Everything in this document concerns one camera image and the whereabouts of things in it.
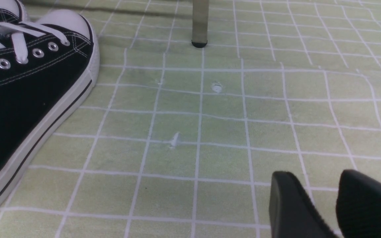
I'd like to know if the green checkered tablecloth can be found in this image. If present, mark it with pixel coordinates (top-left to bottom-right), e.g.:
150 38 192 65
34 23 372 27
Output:
0 0 381 238

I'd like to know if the stainless steel shoe rack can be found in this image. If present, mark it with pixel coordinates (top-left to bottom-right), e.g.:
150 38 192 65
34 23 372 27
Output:
191 0 210 48

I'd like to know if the black canvas sneaker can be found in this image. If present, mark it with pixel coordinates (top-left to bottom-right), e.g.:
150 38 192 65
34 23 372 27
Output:
0 0 30 24
0 9 100 206

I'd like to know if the black canvas sneaker left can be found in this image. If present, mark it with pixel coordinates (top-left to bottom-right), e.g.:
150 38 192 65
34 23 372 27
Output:
0 0 30 24

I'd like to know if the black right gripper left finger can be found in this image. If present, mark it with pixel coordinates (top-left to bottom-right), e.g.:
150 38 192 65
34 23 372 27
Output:
269 171 337 238

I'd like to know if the black canvas sneaker right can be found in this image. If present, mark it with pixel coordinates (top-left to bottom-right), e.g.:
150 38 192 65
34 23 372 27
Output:
0 9 100 206

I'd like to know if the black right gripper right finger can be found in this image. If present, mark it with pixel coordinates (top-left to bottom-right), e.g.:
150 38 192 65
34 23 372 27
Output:
336 169 381 238

